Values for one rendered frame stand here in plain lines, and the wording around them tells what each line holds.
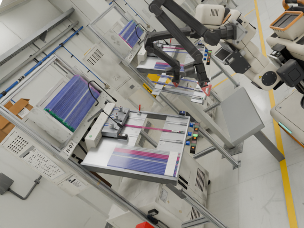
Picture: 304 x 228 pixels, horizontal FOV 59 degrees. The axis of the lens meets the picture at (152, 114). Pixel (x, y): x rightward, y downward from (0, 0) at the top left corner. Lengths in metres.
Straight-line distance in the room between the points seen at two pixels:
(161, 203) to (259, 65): 1.23
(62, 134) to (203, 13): 1.28
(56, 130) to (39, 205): 1.55
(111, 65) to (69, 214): 1.85
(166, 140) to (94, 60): 1.53
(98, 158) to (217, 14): 1.29
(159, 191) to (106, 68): 1.66
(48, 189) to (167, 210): 1.78
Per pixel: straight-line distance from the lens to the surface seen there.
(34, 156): 2.25
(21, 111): 2.42
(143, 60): 3.26
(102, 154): 2.10
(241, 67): 1.88
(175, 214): 2.27
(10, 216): 3.35
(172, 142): 2.13
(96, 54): 3.23
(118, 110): 2.38
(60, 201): 3.59
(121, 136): 2.15
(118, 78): 3.27
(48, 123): 2.07
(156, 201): 2.15
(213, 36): 1.65
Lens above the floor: 1.67
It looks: 17 degrees down
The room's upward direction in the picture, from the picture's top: 47 degrees counter-clockwise
